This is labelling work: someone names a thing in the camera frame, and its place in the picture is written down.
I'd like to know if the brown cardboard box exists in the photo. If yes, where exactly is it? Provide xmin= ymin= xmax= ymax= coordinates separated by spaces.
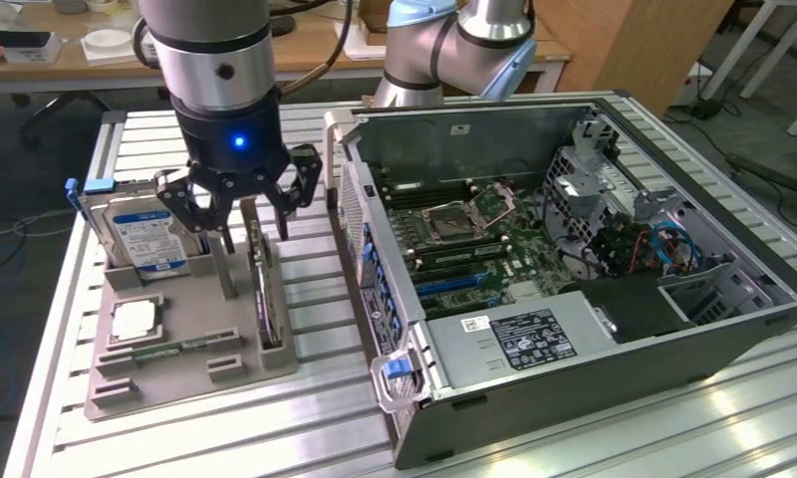
xmin=358 ymin=0 xmax=394 ymax=47

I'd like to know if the wooden cabinet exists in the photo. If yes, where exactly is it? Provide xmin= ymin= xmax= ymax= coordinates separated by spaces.
xmin=551 ymin=0 xmax=738 ymax=117

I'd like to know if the green motherboard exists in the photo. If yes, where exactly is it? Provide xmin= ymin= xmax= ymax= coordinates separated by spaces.
xmin=371 ymin=168 xmax=591 ymax=320

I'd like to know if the blue wire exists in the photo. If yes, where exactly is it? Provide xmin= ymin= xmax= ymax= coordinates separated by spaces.
xmin=648 ymin=221 xmax=706 ymax=275

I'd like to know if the grey metal disk bay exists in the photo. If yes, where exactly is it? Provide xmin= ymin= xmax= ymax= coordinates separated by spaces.
xmin=656 ymin=261 xmax=776 ymax=326

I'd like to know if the silver CPU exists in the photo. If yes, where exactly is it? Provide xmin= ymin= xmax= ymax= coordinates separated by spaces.
xmin=111 ymin=301 xmax=161 ymax=341

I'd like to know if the white table frame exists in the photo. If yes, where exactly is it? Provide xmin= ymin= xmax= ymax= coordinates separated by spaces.
xmin=700 ymin=0 xmax=797 ymax=136

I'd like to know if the metal socket cover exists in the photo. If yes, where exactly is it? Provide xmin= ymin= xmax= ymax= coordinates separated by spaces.
xmin=464 ymin=178 xmax=519 ymax=226

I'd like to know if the blue expansion slot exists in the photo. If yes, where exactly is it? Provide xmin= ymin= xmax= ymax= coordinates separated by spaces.
xmin=415 ymin=272 xmax=492 ymax=296

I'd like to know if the white box black lid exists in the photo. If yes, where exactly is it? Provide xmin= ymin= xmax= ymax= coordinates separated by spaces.
xmin=0 ymin=30 xmax=64 ymax=65

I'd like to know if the grey parts rack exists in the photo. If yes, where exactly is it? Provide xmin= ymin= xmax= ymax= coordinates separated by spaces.
xmin=83 ymin=203 xmax=300 ymax=422

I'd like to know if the white paper stack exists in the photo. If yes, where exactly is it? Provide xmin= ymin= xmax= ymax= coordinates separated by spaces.
xmin=341 ymin=20 xmax=391 ymax=62

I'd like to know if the black open PC case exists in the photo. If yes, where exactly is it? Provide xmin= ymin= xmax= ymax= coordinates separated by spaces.
xmin=323 ymin=89 xmax=797 ymax=472

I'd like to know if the perforated metal drive cage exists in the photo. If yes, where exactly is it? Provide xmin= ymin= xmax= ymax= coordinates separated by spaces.
xmin=543 ymin=114 xmax=639 ymax=225

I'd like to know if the black floor stand base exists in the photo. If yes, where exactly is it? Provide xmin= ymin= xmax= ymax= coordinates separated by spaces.
xmin=723 ymin=143 xmax=797 ymax=200

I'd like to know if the red wire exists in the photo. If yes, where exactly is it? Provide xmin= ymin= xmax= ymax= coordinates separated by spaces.
xmin=628 ymin=226 xmax=647 ymax=274

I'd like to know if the green graphics card black fan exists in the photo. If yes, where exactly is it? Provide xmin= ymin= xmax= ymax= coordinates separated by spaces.
xmin=237 ymin=196 xmax=287 ymax=350

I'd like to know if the wooden desk white frame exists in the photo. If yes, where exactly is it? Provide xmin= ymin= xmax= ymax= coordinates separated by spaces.
xmin=0 ymin=0 xmax=574 ymax=109

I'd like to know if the hard disk with blue caddy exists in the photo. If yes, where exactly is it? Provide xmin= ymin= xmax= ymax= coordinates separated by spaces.
xmin=64 ymin=171 xmax=199 ymax=280

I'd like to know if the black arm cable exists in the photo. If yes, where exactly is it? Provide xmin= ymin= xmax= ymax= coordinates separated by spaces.
xmin=276 ymin=0 xmax=362 ymax=96

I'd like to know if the grey power supply unit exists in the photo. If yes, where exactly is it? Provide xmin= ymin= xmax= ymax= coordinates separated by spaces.
xmin=424 ymin=291 xmax=620 ymax=394

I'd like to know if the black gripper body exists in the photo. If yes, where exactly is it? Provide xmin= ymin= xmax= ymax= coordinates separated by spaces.
xmin=175 ymin=89 xmax=292 ymax=200

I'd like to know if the green RAM stick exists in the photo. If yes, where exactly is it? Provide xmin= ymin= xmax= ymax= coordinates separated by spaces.
xmin=131 ymin=334 xmax=215 ymax=358
xmin=412 ymin=238 xmax=511 ymax=265

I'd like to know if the black office chair base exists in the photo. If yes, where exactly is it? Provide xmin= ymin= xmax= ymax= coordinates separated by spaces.
xmin=16 ymin=89 xmax=175 ymax=148

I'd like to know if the CPU socket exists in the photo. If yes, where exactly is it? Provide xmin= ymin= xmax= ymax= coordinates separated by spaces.
xmin=422 ymin=199 xmax=491 ymax=246

